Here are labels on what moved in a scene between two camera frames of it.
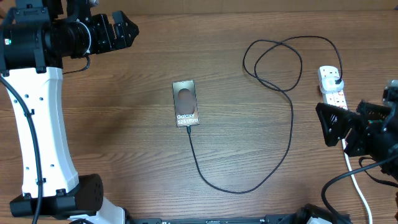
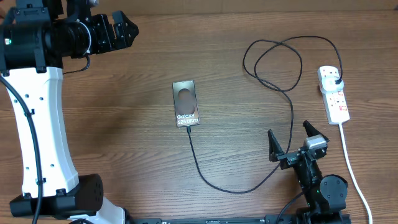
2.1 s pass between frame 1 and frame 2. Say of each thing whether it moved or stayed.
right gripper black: moved
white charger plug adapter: stayed
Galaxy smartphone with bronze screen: stayed
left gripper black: stayed
